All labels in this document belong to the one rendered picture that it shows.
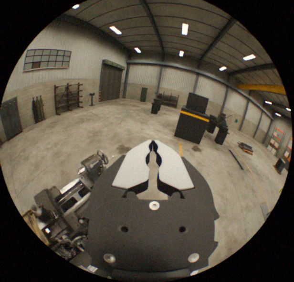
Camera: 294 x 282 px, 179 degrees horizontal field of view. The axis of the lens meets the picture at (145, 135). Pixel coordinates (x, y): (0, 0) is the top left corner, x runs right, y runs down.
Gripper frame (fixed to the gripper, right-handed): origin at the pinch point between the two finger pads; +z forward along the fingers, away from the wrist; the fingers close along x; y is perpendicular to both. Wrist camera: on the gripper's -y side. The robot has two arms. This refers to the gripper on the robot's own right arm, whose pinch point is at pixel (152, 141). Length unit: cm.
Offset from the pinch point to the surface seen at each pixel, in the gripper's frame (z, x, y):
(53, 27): 314, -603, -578
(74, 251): -48, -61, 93
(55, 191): 1, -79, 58
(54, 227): -27, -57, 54
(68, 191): 10, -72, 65
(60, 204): -5, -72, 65
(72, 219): -12, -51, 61
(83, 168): 25, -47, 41
